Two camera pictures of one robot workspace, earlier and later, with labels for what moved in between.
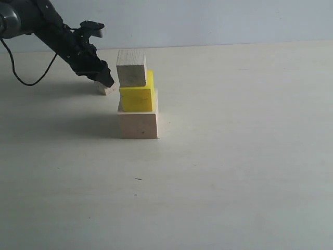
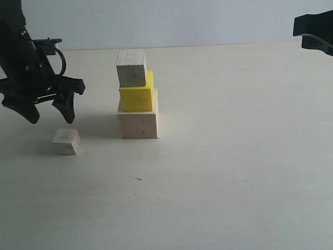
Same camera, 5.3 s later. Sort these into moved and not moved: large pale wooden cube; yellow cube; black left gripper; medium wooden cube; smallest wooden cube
Moved: smallest wooden cube; black left gripper
Not moved: large pale wooden cube; medium wooden cube; yellow cube
